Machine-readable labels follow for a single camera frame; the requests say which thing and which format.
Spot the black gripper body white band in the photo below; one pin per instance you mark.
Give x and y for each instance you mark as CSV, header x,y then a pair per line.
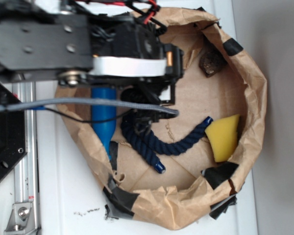
x,y
129,57

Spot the dark brown rock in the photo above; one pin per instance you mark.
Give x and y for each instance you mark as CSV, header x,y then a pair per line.
x,y
212,62

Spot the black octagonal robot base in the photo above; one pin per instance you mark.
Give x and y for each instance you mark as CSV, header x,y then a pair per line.
x,y
12,141

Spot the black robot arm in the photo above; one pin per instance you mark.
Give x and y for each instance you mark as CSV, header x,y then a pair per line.
x,y
78,48

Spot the blue plastic bottle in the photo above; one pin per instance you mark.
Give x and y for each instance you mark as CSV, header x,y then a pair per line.
x,y
103,116

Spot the brown paper bag basket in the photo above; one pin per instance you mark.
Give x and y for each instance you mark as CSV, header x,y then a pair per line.
x,y
193,182

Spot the yellow sponge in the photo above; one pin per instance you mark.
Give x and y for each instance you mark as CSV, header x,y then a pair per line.
x,y
223,137

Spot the aluminium extrusion rail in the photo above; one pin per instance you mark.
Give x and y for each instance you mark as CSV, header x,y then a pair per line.
x,y
26,176

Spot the metal corner bracket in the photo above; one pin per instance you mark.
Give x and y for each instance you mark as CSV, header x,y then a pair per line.
x,y
23,220

